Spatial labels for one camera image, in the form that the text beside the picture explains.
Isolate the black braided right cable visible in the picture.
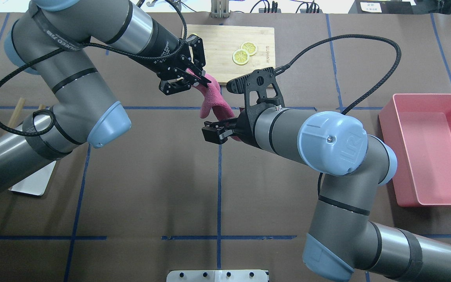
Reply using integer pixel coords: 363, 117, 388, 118
274, 34, 402, 116

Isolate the lemon slice front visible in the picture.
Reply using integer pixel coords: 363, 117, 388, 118
231, 49, 250, 65

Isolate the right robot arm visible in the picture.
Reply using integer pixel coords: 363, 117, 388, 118
202, 107, 451, 282

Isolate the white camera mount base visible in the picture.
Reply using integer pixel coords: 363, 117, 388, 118
166, 269, 270, 282

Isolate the white towel rack tray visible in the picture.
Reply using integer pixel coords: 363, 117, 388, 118
8, 161, 57, 197

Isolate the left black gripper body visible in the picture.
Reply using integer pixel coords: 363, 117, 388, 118
147, 34, 205, 95

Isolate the black box with label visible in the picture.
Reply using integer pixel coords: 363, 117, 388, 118
348, 0, 414, 14

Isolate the black power strip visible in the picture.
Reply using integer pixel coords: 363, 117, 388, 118
250, 0, 323, 14

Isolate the bamboo cutting board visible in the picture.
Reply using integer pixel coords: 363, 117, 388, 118
187, 24, 276, 85

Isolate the lemon slice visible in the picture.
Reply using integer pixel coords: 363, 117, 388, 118
231, 49, 250, 65
240, 41, 258, 56

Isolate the wooden rack bar outer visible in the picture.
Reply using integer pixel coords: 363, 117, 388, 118
7, 98, 26, 128

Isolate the aluminium frame post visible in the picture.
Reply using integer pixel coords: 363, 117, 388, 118
210, 0, 230, 18

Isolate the pink microfibre cloth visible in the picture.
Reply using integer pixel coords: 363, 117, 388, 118
194, 74, 235, 121

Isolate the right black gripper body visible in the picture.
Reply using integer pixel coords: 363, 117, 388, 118
202, 110, 258, 145

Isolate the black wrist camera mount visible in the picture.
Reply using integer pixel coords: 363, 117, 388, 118
226, 67, 287, 111

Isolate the black braided left cable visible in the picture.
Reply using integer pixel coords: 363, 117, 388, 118
0, 0, 189, 137

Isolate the black braided cable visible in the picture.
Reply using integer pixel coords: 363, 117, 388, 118
274, 34, 402, 116
0, 0, 189, 137

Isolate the lemon slice rear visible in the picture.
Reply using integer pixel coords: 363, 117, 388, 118
240, 41, 258, 56

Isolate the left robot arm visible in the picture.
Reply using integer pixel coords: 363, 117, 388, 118
0, 0, 210, 193

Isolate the pink plastic bin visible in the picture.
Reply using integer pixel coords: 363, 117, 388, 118
378, 94, 451, 207

